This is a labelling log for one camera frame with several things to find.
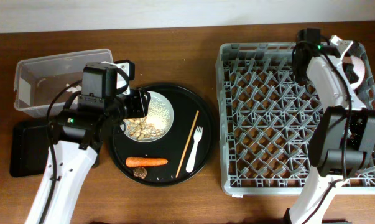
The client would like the pink bowl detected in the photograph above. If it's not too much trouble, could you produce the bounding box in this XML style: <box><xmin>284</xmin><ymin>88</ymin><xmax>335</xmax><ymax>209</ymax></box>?
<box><xmin>342</xmin><ymin>56</ymin><xmax>366</xmax><ymax>90</ymax></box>

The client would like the white tissue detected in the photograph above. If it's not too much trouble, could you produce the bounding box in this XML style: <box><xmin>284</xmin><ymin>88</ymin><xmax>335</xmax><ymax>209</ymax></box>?
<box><xmin>66</xmin><ymin>84</ymin><xmax>81</xmax><ymax>93</ymax></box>

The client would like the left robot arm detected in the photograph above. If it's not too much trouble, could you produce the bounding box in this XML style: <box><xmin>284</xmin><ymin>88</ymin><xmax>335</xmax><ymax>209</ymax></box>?
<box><xmin>26</xmin><ymin>88</ymin><xmax>151</xmax><ymax>223</ymax></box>

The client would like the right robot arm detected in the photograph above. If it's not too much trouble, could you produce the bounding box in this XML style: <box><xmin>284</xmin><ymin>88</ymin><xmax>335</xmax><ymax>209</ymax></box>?
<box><xmin>284</xmin><ymin>40</ymin><xmax>375</xmax><ymax>223</ymax></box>

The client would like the clear plastic waste bin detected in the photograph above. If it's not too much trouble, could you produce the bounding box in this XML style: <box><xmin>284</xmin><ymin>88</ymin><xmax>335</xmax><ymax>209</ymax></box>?
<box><xmin>14</xmin><ymin>49</ymin><xmax>113</xmax><ymax>118</ymax></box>

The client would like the grey dishwasher rack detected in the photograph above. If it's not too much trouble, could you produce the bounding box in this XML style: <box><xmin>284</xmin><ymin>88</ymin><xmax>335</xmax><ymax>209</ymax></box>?
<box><xmin>215</xmin><ymin>42</ymin><xmax>375</xmax><ymax>197</ymax></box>

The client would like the grey plate with rice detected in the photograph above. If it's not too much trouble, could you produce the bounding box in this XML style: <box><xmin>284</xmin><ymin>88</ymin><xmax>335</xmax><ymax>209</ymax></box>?
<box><xmin>120</xmin><ymin>91</ymin><xmax>174</xmax><ymax>143</ymax></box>

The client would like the orange carrot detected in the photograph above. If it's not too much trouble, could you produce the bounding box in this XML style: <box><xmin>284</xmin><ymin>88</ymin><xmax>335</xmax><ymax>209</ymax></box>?
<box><xmin>126</xmin><ymin>157</ymin><xmax>168</xmax><ymax>167</ymax></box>

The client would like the wooden chopstick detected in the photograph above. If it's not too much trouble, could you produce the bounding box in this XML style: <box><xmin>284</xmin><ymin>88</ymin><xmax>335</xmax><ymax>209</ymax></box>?
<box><xmin>175</xmin><ymin>110</ymin><xmax>199</xmax><ymax>179</ymax></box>

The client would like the round black serving tray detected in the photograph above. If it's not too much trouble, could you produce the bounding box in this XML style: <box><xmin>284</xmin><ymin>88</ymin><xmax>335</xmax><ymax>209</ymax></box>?
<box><xmin>107</xmin><ymin>83</ymin><xmax>216</xmax><ymax>187</ymax></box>

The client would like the brown food scrap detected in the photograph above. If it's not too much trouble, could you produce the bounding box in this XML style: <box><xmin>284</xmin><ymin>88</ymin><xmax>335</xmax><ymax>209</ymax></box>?
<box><xmin>133</xmin><ymin>167</ymin><xmax>148</xmax><ymax>179</ymax></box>

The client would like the white plastic fork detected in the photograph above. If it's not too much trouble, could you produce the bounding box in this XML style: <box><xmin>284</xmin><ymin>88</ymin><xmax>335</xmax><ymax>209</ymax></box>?
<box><xmin>186</xmin><ymin>126</ymin><xmax>203</xmax><ymax>173</ymax></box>

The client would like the black rectangular tray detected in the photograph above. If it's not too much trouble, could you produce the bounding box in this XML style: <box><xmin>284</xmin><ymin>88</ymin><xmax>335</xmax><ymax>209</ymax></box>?
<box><xmin>9</xmin><ymin>117</ymin><xmax>100</xmax><ymax>178</ymax></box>

